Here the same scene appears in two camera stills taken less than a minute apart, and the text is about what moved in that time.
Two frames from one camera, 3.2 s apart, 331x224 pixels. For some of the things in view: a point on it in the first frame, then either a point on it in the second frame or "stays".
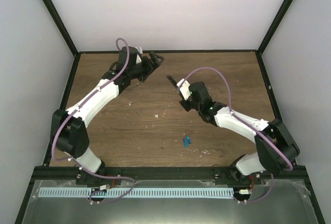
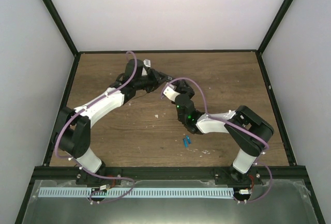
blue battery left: [185, 143] stays
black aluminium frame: [52, 173] stays
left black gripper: [150, 68] -> [156, 80]
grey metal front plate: [284, 202] stays
